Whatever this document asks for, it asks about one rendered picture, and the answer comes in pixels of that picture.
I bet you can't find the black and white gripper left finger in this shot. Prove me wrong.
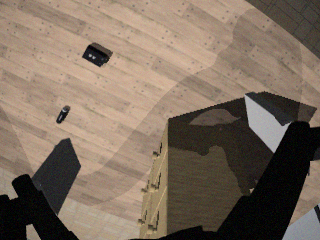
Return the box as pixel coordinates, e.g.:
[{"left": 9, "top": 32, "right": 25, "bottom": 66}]
[{"left": 0, "top": 138, "right": 81, "bottom": 240}]

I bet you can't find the black aa battery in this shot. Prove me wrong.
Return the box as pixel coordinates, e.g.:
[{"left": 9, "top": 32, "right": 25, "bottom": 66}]
[{"left": 56, "top": 107, "right": 68, "bottom": 124}]

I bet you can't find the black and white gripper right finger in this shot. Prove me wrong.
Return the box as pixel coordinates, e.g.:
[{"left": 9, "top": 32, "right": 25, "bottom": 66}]
[{"left": 210, "top": 92, "right": 320, "bottom": 240}]

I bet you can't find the small wooden chest of drawers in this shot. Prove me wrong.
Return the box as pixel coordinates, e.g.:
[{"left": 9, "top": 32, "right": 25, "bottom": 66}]
[{"left": 153, "top": 119, "right": 251, "bottom": 235}]

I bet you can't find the black nine-volt battery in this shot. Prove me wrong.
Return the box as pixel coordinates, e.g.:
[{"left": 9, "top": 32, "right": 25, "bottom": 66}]
[{"left": 82, "top": 45, "right": 107, "bottom": 67}]

